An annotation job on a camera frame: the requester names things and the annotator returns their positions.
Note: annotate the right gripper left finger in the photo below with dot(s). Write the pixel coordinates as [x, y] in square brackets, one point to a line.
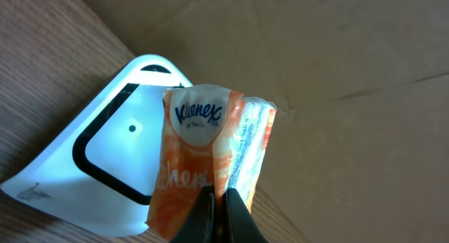
[199, 224]

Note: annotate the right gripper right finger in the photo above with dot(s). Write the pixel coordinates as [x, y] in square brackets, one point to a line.
[239, 226]

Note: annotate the small orange tissue pack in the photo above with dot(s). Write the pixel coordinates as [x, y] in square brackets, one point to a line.
[211, 136]

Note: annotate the white barcode scanner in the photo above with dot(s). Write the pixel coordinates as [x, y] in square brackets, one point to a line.
[100, 171]

